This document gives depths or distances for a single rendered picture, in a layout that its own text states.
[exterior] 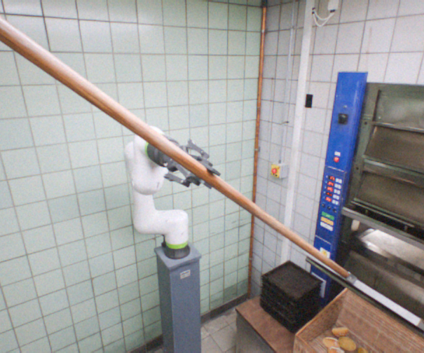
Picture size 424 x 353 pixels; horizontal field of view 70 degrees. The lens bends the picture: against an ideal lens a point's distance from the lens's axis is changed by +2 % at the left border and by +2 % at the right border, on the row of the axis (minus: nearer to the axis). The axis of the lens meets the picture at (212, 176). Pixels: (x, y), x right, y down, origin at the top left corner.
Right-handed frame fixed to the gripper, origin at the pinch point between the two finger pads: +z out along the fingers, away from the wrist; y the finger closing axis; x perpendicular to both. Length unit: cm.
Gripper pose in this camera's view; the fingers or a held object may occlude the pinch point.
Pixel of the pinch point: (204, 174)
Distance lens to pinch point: 73.3
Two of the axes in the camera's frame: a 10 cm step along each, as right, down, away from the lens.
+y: -5.5, 8.3, -0.5
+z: 5.5, 3.1, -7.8
